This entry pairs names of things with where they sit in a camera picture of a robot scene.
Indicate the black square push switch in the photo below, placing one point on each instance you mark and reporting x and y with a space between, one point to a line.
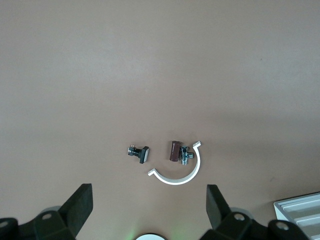
143 155

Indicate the brown cylinder capacitor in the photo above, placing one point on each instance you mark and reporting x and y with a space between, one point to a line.
174 151

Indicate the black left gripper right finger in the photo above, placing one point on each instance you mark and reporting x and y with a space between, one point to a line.
232 227

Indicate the white cabinet drawer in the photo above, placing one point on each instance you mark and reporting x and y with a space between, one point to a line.
312 207
312 221

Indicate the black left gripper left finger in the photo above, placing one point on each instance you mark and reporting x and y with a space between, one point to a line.
62 222

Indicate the white drawer cabinet shell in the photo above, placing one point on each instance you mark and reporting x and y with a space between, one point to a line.
295 199

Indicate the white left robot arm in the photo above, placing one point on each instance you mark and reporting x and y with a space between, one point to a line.
151 237

